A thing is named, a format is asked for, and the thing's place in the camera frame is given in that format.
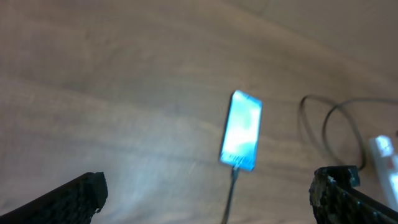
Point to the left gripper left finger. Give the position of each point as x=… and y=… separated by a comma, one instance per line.
x=77, y=201

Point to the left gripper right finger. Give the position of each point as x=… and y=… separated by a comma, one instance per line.
x=335, y=200

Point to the Samsung Galaxy smartphone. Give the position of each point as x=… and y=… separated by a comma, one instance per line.
x=241, y=136

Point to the white power strip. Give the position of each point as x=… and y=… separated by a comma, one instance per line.
x=385, y=160

